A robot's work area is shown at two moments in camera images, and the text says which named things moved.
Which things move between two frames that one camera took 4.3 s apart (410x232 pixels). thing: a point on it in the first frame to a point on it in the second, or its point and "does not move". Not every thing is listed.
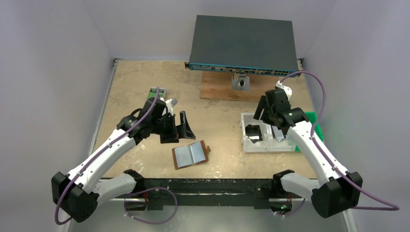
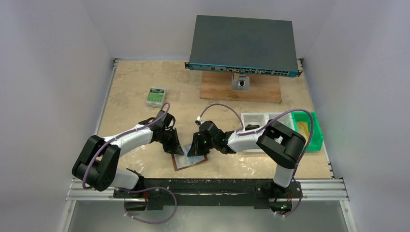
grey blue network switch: [240, 45] does not move
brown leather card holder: [190, 154] does not move
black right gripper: [265, 108] to [199, 141]
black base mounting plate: [238, 193] does not move
